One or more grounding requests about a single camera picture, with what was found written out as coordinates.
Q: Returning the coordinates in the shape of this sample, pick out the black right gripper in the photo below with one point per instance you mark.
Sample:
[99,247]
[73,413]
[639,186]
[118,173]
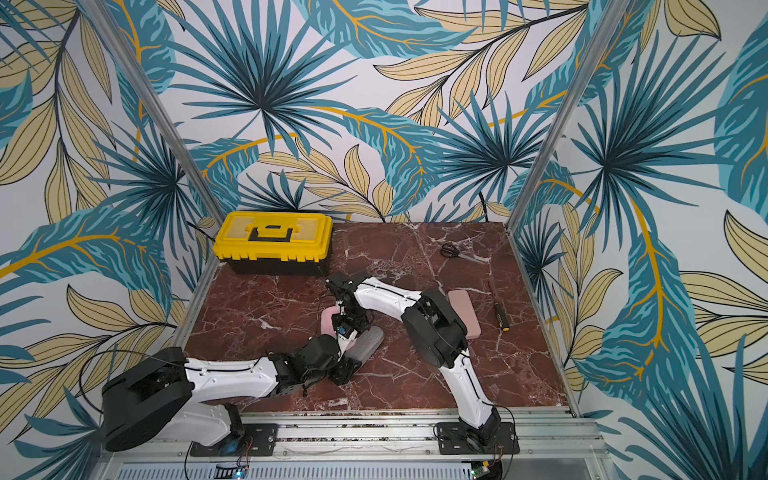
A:
[352,321]

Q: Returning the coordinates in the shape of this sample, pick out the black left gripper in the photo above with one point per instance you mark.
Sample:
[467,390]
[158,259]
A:
[345,370]

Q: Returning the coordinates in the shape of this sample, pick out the pink microfibre cloth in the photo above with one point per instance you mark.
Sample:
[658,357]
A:
[326,321]

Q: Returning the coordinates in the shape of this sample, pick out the grey fabric eyeglass case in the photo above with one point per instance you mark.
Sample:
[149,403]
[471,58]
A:
[366,345]

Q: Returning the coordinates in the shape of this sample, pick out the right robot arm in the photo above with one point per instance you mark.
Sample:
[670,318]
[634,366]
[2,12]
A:
[435,329]

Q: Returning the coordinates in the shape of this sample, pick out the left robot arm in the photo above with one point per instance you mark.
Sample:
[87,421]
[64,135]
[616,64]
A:
[169,396]

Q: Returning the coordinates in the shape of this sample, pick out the yellow black toolbox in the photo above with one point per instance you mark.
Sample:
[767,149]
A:
[275,243]

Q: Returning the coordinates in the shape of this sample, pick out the black yellow screwdriver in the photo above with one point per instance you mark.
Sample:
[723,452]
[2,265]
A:
[501,317]

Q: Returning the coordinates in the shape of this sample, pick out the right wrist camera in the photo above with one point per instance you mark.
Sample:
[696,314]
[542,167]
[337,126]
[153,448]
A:
[344,287]

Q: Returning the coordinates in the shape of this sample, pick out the aluminium front rail frame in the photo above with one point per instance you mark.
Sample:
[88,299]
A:
[554,443]

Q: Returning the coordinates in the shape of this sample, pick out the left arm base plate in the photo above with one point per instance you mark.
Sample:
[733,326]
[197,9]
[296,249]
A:
[253,440]

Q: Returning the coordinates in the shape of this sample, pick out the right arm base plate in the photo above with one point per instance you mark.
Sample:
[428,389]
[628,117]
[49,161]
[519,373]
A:
[457,438]

